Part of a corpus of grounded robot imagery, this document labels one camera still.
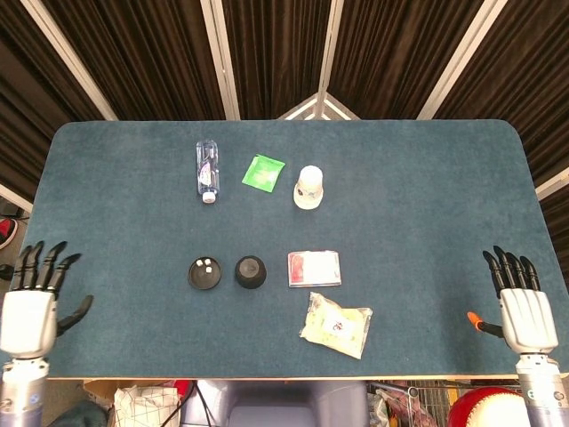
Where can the blue felt table cover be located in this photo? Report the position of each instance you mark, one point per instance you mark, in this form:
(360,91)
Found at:
(400,222)

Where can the green foil sachet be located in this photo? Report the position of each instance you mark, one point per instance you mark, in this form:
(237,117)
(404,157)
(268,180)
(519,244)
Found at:
(262,173)

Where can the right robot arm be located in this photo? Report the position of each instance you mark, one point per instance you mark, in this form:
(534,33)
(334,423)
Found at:
(544,391)

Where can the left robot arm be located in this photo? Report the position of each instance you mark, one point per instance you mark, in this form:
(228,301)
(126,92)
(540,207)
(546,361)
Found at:
(22,396)

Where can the clear zip bag white contents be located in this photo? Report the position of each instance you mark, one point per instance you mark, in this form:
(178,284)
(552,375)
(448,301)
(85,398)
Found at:
(338,327)

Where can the black round container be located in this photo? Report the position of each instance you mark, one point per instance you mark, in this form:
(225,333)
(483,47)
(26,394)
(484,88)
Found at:
(251,272)

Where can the clear plastic water bottle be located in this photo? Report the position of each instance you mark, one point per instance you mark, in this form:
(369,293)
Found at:
(207,173)

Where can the teal cloth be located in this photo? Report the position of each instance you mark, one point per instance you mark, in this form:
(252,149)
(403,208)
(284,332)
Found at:
(84,416)

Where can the white checked cloth bag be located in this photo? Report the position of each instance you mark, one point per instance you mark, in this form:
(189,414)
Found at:
(142,407)

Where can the brown cardboard box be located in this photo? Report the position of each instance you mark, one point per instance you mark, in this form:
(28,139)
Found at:
(100,389)

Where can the red and white ball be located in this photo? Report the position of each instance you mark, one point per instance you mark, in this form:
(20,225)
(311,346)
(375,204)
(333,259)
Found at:
(480,409)

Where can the white frame post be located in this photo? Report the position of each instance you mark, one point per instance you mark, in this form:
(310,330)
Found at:
(13,195)
(220,58)
(71,60)
(553,182)
(462,58)
(330,49)

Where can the lavender robot torso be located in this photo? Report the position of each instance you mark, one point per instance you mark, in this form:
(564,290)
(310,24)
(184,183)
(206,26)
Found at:
(284,400)

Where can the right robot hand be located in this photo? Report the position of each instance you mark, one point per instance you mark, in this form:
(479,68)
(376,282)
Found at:
(529,318)

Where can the dark brown pleated curtain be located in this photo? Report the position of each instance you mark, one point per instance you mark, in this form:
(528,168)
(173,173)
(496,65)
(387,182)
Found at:
(146,58)

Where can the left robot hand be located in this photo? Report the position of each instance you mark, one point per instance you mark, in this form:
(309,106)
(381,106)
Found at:
(29,322)

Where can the black round lid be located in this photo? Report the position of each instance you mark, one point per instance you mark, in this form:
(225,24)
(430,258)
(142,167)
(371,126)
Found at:
(202,280)

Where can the white triangular frame brace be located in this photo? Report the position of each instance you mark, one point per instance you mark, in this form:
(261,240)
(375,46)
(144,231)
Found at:
(318,104)

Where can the red and white ink pad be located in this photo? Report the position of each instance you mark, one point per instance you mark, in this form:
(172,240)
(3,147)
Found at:
(315,269)

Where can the stack of floral paper cups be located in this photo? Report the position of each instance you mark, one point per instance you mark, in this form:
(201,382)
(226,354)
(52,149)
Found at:
(309,189)

